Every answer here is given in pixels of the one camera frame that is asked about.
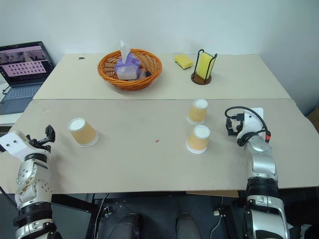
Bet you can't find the orange wicker basket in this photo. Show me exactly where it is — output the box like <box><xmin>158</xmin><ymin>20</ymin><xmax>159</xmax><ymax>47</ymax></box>
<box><xmin>97</xmin><ymin>48</ymin><xmax>163</xmax><ymax>92</ymax></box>

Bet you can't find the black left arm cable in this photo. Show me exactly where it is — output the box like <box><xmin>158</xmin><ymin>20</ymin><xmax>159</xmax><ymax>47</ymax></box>
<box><xmin>0</xmin><ymin>185</ymin><xmax>17</xmax><ymax>209</ymax></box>

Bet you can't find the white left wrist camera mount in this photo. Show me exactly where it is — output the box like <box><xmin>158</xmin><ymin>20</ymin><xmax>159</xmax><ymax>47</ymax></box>
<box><xmin>0</xmin><ymin>131</ymin><xmax>32</xmax><ymax>164</ymax></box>

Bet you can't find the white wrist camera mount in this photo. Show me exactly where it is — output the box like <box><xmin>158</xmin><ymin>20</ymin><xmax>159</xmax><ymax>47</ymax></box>
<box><xmin>236</xmin><ymin>107</ymin><xmax>266</xmax><ymax>139</ymax></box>
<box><xmin>0</xmin><ymin>131</ymin><xmax>32</xmax><ymax>164</ymax></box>

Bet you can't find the yellow sponge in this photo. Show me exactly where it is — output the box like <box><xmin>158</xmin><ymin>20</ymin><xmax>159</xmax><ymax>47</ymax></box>
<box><xmin>173</xmin><ymin>54</ymin><xmax>195</xmax><ymax>71</ymax></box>
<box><xmin>196</xmin><ymin>52</ymin><xmax>214</xmax><ymax>77</ymax></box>

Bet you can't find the brown cardboard box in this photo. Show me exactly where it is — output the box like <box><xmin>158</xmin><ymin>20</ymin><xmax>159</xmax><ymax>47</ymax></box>
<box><xmin>306</xmin><ymin>106</ymin><xmax>319</xmax><ymax>126</ymax></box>

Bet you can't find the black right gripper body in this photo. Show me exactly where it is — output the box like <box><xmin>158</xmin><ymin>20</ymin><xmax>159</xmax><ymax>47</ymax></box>
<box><xmin>230</xmin><ymin>113</ymin><xmax>245</xmax><ymax>136</ymax></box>

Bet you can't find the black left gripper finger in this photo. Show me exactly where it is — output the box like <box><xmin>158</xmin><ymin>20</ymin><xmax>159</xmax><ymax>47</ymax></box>
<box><xmin>45</xmin><ymin>124</ymin><xmax>56</xmax><ymax>138</ymax></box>
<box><xmin>39</xmin><ymin>135</ymin><xmax>56</xmax><ymax>145</ymax></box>

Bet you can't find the black table frame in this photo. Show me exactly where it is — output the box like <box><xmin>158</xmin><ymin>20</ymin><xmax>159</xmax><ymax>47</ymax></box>
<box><xmin>51</xmin><ymin>192</ymin><xmax>112</xmax><ymax>239</ymax></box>

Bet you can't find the grey laptop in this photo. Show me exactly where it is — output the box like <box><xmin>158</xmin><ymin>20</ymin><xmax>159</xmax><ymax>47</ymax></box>
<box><xmin>0</xmin><ymin>40</ymin><xmax>56</xmax><ymax>116</ymax></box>

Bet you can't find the white cable with plug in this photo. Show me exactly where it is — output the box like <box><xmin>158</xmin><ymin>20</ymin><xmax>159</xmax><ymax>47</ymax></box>
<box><xmin>210</xmin><ymin>196</ymin><xmax>226</xmax><ymax>236</ymax></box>

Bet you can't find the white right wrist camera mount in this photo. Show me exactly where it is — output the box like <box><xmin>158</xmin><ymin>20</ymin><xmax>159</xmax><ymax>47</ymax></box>
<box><xmin>236</xmin><ymin>107</ymin><xmax>266</xmax><ymax>139</ymax></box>

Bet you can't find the purple tissue pack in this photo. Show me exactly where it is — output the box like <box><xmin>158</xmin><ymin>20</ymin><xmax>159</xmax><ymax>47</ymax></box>
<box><xmin>115</xmin><ymin>39</ymin><xmax>142</xmax><ymax>81</ymax></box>

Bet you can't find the black wire sponge holder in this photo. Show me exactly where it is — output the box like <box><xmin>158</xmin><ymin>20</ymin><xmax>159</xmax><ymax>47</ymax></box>
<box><xmin>190</xmin><ymin>49</ymin><xmax>218</xmax><ymax>86</ymax></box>

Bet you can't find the orange paper cup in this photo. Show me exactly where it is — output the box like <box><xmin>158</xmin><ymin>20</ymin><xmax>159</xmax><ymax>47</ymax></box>
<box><xmin>67</xmin><ymin>117</ymin><xmax>100</xmax><ymax>148</ymax></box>
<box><xmin>186</xmin><ymin>98</ymin><xmax>209</xmax><ymax>126</ymax></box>
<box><xmin>185</xmin><ymin>124</ymin><xmax>211</xmax><ymax>155</ymax></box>

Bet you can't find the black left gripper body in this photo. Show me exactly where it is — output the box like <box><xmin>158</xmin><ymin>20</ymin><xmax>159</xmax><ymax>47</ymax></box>
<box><xmin>25</xmin><ymin>134</ymin><xmax>51</xmax><ymax>154</ymax></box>

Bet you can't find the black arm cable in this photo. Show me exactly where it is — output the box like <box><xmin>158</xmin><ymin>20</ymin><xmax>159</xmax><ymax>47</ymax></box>
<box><xmin>224</xmin><ymin>106</ymin><xmax>272</xmax><ymax>147</ymax></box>
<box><xmin>0</xmin><ymin>185</ymin><xmax>17</xmax><ymax>209</ymax></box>

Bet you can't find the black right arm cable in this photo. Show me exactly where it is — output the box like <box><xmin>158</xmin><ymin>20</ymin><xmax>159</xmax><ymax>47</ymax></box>
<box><xmin>224</xmin><ymin>106</ymin><xmax>272</xmax><ymax>147</ymax></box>

